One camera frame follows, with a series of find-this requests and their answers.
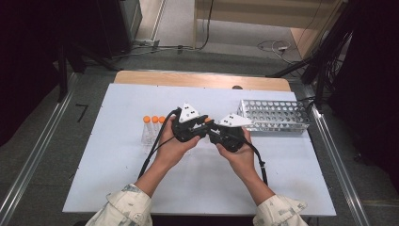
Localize person's right shirt sleeve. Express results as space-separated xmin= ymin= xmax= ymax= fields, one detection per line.
xmin=252 ymin=194 xmax=310 ymax=226

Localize person's left shirt sleeve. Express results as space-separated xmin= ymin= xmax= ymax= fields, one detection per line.
xmin=85 ymin=183 xmax=153 ymax=226

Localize perforated metal tube rack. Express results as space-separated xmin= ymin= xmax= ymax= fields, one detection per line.
xmin=236 ymin=99 xmax=311 ymax=136

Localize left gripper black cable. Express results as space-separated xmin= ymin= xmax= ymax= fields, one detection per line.
xmin=137 ymin=107 xmax=183 ymax=180

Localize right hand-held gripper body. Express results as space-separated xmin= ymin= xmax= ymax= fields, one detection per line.
xmin=208 ymin=113 xmax=253 ymax=153

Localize hanging black cable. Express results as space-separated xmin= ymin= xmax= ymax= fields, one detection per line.
xmin=199 ymin=0 xmax=215 ymax=51

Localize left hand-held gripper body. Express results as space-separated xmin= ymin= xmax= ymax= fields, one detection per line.
xmin=171 ymin=103 xmax=207 ymax=143

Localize metal floor strip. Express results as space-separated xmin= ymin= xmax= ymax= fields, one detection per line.
xmin=150 ymin=0 xmax=168 ymax=42

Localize aluminium floor rail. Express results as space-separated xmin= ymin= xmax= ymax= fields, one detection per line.
xmin=0 ymin=73 xmax=79 ymax=226
xmin=301 ymin=84 xmax=372 ymax=226

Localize black metal stand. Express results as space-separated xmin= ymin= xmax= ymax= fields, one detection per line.
xmin=56 ymin=40 xmax=120 ymax=104

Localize person's left hand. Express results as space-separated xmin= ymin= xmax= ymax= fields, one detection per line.
xmin=155 ymin=116 xmax=202 ymax=170

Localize beige wooden desk frame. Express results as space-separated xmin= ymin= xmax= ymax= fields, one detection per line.
xmin=192 ymin=0 xmax=346 ymax=60

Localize black stand with cables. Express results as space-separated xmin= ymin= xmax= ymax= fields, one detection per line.
xmin=265 ymin=0 xmax=357 ymax=110

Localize black cabinet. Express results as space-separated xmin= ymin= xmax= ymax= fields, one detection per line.
xmin=93 ymin=0 xmax=143 ymax=60

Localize dark curtain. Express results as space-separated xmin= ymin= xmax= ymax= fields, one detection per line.
xmin=0 ymin=0 xmax=98 ymax=148
xmin=326 ymin=0 xmax=399 ymax=185

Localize grey floor cables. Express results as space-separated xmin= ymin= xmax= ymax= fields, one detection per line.
xmin=112 ymin=39 xmax=197 ymax=61

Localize person's right hand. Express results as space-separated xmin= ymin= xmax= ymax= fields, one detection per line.
xmin=215 ymin=127 xmax=257 ymax=183

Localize clear plastic tube rack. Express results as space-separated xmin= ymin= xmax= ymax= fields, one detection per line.
xmin=140 ymin=121 xmax=172 ymax=156

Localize person's shirt sleeve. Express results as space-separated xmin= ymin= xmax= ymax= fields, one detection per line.
xmin=252 ymin=194 xmax=310 ymax=226
xmin=85 ymin=183 xmax=153 ymax=226

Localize white cable with adapter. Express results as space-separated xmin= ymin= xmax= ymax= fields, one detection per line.
xmin=257 ymin=40 xmax=303 ymax=64

